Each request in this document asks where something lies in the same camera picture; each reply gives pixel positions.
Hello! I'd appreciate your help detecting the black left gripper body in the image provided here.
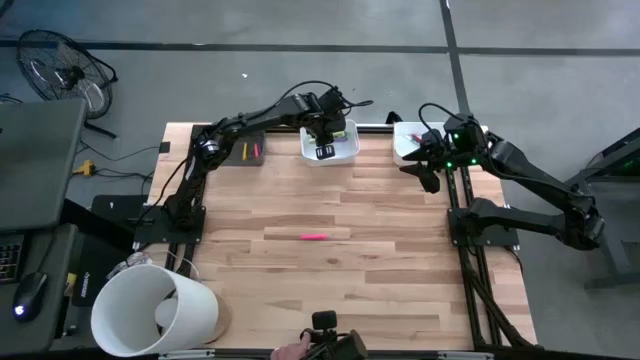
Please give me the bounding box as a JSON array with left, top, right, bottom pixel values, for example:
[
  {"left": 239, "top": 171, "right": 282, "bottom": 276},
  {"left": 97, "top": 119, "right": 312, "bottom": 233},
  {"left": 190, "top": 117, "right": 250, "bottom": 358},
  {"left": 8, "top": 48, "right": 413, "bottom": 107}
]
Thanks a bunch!
[{"left": 304, "top": 87, "right": 349, "bottom": 161}]

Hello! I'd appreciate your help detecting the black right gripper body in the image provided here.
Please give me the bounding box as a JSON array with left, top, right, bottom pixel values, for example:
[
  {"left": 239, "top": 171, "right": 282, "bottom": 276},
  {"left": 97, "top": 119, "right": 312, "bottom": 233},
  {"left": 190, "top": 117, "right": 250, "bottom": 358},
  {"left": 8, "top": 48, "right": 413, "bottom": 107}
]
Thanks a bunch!
[{"left": 422, "top": 128, "right": 451, "bottom": 195}]

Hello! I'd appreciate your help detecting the white plastic bin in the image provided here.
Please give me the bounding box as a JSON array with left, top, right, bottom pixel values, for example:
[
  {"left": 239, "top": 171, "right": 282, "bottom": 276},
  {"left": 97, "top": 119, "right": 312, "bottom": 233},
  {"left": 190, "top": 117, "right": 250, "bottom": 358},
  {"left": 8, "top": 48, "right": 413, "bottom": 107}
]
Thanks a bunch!
[
  {"left": 299, "top": 119, "right": 361, "bottom": 167},
  {"left": 392, "top": 121, "right": 451, "bottom": 167}
]

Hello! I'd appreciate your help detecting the grey translucent plastic bin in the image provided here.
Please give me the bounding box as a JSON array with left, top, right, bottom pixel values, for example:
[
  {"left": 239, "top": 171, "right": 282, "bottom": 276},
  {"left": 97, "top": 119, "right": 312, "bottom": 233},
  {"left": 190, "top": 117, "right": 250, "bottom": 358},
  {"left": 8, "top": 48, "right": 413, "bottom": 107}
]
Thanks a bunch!
[{"left": 202, "top": 122, "right": 266, "bottom": 167}]

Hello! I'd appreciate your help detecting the black handheld controller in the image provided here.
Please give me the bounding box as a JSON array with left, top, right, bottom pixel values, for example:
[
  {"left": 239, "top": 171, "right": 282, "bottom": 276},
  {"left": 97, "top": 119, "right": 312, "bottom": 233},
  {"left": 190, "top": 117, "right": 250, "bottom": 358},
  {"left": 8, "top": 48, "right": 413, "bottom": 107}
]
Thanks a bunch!
[{"left": 299, "top": 309, "right": 369, "bottom": 360}]

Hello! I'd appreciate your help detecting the grey metal cart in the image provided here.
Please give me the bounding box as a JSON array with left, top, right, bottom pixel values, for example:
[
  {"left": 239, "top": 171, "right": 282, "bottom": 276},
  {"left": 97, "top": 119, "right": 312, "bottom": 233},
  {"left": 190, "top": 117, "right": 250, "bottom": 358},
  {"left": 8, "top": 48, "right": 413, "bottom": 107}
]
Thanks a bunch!
[{"left": 567, "top": 127, "right": 640, "bottom": 291}]

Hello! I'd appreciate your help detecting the person's left hand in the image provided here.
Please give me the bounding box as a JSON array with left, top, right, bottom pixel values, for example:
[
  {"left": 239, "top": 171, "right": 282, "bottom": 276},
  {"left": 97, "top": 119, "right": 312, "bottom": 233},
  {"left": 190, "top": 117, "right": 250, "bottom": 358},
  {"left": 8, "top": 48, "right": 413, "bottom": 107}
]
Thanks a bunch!
[{"left": 270, "top": 332, "right": 312, "bottom": 360}]

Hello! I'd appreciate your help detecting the black flat mat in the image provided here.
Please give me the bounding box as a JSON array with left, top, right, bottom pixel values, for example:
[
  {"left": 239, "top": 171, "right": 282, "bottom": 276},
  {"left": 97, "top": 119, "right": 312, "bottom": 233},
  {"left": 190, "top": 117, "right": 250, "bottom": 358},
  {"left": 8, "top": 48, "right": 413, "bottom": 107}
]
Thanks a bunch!
[{"left": 91, "top": 193, "right": 151, "bottom": 226}]

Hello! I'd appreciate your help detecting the clear plastic wrap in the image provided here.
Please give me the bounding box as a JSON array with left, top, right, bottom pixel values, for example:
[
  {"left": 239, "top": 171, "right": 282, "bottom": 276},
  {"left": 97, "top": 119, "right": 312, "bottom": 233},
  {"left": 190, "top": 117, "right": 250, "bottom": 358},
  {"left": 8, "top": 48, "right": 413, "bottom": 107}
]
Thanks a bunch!
[{"left": 105, "top": 251, "right": 154, "bottom": 281}]

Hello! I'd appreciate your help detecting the white light bulb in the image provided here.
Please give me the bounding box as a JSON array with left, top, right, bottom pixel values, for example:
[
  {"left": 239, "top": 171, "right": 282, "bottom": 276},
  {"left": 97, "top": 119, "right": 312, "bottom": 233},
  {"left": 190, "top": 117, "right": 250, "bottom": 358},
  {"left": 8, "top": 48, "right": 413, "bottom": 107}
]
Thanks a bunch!
[{"left": 153, "top": 298, "right": 180, "bottom": 329}]

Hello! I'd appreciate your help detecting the black floor fan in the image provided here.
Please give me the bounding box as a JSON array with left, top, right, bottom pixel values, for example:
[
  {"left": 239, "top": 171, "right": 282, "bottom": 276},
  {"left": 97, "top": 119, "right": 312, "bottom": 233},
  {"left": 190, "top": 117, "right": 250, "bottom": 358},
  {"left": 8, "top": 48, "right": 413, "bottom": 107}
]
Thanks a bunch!
[{"left": 16, "top": 28, "right": 119, "bottom": 140}]

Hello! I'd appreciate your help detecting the white lamp shade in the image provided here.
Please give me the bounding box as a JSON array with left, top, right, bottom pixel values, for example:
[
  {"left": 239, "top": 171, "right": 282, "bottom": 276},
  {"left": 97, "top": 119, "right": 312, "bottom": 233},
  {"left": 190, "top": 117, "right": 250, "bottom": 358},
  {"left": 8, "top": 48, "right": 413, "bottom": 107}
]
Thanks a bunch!
[{"left": 89, "top": 263, "right": 220, "bottom": 358}]

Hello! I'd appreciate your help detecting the black pad with logo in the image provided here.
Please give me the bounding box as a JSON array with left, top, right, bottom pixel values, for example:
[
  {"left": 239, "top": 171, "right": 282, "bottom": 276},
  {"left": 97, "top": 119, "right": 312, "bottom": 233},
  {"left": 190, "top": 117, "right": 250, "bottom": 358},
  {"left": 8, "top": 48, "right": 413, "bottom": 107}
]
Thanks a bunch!
[{"left": 72, "top": 234, "right": 132, "bottom": 307}]

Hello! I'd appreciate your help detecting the grey computer monitor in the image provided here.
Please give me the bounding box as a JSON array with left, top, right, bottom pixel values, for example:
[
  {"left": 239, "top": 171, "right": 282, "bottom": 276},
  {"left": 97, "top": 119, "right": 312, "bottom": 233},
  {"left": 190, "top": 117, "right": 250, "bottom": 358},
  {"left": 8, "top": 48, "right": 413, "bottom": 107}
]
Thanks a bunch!
[{"left": 0, "top": 98, "right": 87, "bottom": 232}]

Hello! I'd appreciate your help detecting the dark grey desk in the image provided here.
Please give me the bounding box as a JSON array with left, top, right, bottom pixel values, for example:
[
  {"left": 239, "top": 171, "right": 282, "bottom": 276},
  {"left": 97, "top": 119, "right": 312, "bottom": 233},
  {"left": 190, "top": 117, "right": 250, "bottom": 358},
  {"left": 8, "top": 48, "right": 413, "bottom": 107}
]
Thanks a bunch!
[{"left": 0, "top": 222, "right": 79, "bottom": 351}]

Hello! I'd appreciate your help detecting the black computer mouse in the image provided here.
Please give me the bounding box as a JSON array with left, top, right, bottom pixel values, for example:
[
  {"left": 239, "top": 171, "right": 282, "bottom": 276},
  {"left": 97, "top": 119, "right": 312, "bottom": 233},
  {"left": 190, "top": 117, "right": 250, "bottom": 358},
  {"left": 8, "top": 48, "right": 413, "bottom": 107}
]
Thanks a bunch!
[{"left": 12, "top": 271, "right": 49, "bottom": 323}]

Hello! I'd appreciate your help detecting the black keyboard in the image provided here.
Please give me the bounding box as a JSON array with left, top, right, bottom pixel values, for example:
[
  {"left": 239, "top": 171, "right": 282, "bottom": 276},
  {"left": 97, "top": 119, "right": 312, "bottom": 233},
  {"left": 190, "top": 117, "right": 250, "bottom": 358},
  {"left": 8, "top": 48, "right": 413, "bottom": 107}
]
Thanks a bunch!
[{"left": 0, "top": 234, "right": 25, "bottom": 285}]

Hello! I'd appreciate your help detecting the black aluminium table frame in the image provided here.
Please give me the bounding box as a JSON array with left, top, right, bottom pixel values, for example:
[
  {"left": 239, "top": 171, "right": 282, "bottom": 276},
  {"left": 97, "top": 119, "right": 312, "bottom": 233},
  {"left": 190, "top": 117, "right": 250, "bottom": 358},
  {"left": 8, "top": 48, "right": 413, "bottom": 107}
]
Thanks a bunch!
[{"left": 164, "top": 122, "right": 539, "bottom": 359}]

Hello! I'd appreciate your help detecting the black cable bundle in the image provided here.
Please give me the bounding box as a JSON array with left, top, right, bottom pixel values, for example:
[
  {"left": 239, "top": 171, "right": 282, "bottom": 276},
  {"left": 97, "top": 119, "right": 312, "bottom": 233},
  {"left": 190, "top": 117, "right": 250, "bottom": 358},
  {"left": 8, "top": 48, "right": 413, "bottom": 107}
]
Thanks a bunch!
[{"left": 457, "top": 247, "right": 539, "bottom": 350}]

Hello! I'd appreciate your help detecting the black floor cable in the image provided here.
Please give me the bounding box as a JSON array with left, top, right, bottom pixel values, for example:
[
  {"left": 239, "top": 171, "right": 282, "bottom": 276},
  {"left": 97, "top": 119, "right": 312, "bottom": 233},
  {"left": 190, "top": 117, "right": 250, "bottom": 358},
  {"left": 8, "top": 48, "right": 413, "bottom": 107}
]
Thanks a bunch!
[{"left": 74, "top": 142, "right": 162, "bottom": 194}]

